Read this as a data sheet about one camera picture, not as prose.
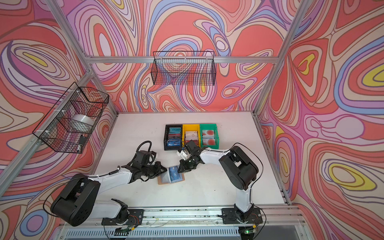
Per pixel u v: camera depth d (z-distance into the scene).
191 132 1.05
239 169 0.49
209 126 1.03
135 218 0.72
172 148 0.95
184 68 0.96
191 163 0.79
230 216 0.73
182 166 0.79
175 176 0.86
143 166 0.72
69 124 0.72
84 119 0.73
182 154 0.86
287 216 0.76
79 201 0.43
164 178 0.84
